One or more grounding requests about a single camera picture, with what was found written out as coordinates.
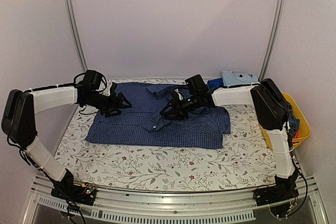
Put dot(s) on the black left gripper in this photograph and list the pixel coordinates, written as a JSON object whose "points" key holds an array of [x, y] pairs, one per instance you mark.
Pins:
{"points": [[115, 105]]}

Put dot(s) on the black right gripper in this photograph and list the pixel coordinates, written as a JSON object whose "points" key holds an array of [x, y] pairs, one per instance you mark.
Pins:
{"points": [[180, 113]]}

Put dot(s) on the blue checkered button shirt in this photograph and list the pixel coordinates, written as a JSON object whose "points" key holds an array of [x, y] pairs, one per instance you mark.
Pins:
{"points": [[162, 119]]}

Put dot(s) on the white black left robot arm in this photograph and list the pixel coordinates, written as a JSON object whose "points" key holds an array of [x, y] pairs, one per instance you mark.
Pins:
{"points": [[20, 121]]}

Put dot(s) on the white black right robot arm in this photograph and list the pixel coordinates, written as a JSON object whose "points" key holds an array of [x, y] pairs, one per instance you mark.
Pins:
{"points": [[286, 171]]}

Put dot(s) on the yellow plastic laundry basket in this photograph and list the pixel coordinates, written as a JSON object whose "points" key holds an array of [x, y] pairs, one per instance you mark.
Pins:
{"points": [[299, 127]]}

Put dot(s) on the folded royal blue garment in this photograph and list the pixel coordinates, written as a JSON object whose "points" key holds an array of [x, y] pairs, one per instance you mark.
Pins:
{"points": [[215, 83]]}

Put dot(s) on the folded light blue t-shirt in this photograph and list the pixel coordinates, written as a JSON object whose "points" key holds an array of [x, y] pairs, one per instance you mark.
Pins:
{"points": [[232, 79]]}

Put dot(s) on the floral patterned table cloth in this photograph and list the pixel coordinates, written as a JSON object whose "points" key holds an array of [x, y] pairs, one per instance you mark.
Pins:
{"points": [[220, 149]]}

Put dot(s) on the grey blue garment in basket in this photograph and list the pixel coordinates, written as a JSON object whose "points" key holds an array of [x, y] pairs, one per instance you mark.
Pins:
{"points": [[293, 121]]}

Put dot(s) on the orange garment in basket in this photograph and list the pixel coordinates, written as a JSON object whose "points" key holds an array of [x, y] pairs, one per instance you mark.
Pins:
{"points": [[296, 138]]}

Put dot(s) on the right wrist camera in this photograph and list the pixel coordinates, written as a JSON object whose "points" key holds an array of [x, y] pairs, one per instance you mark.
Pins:
{"points": [[176, 95]]}

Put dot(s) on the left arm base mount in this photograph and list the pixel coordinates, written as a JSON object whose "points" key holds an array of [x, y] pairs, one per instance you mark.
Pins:
{"points": [[67, 190]]}

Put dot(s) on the aluminium front rail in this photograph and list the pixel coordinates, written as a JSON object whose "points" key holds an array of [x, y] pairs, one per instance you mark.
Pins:
{"points": [[116, 205]]}

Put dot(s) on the right aluminium frame post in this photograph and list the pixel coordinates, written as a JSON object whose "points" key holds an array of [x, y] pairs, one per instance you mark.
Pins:
{"points": [[272, 38]]}

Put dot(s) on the aluminium frame post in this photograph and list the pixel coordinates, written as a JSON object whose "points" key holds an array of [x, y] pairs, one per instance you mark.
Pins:
{"points": [[75, 34], [272, 38]]}

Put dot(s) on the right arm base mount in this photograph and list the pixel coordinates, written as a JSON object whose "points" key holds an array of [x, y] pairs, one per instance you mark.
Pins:
{"points": [[281, 200]]}

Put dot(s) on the left aluminium frame post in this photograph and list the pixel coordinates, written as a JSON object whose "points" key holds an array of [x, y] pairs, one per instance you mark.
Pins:
{"points": [[75, 34]]}

